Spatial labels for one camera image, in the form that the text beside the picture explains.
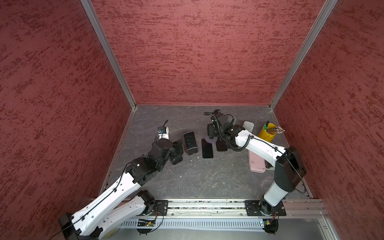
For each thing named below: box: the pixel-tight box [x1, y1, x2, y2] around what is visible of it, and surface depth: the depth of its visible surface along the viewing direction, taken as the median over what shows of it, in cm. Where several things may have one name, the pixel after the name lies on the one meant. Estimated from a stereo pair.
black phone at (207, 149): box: [201, 138, 214, 159], surface depth 97 cm
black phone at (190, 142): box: [183, 131, 198, 155], surface depth 90 cm
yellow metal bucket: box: [258, 123, 277, 142], surface depth 96 cm
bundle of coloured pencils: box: [267, 126, 286, 134], surface depth 87 cm
